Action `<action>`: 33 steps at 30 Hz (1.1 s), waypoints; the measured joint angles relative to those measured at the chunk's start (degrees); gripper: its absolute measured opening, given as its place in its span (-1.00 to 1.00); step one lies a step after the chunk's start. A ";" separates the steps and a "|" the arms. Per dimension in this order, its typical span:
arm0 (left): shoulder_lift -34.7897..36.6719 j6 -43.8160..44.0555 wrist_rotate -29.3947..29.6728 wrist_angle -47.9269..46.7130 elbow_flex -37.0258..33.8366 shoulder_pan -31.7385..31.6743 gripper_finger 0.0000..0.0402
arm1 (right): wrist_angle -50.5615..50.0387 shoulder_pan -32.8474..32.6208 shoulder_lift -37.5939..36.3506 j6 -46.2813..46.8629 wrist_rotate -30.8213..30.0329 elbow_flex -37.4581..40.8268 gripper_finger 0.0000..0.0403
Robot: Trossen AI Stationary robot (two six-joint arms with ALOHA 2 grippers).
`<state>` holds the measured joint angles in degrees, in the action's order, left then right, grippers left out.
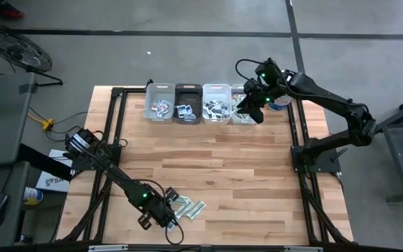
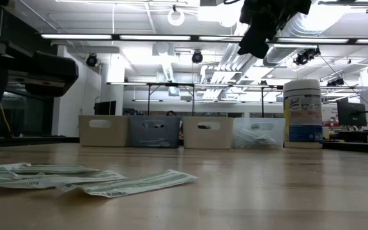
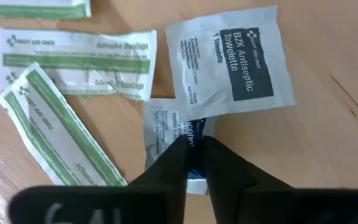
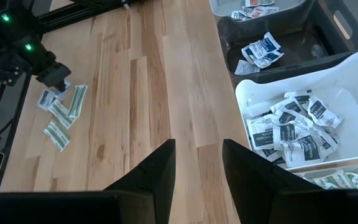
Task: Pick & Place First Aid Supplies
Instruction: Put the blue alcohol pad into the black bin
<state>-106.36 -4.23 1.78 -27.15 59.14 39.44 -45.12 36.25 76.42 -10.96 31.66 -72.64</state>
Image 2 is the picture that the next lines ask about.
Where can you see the black distant workstation frame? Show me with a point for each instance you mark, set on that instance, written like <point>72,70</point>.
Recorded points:
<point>171,84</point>

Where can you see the black bar LED light strip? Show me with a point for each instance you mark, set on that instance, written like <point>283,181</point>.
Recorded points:
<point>107,37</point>

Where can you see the light grey plastic bin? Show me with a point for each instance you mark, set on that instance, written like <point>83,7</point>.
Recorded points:
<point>104,134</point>

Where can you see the disinfecting wipes canister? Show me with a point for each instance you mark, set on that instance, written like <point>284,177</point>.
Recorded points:
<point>302,118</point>

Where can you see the black round ceiling spotlight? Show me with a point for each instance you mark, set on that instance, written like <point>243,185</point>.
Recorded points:
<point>197,57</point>
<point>305,56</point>
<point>91,60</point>

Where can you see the dark grey plastic bin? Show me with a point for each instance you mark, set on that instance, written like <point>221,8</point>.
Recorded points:
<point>155,135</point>

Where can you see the person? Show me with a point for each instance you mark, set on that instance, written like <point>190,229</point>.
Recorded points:
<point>171,113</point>

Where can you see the black computer monitor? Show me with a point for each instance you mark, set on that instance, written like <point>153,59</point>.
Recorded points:
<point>104,108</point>
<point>351,114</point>

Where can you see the clear plastic bin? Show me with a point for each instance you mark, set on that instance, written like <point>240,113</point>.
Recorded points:
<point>276,134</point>

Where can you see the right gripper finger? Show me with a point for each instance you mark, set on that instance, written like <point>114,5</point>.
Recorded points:
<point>252,48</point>
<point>265,27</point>

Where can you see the white plastic bin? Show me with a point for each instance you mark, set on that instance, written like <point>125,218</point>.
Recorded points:
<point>208,137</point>

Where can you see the silver ceiling air duct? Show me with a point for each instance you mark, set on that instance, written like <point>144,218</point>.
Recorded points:
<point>280,52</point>

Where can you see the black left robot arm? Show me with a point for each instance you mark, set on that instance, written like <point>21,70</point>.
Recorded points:
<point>27,73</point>

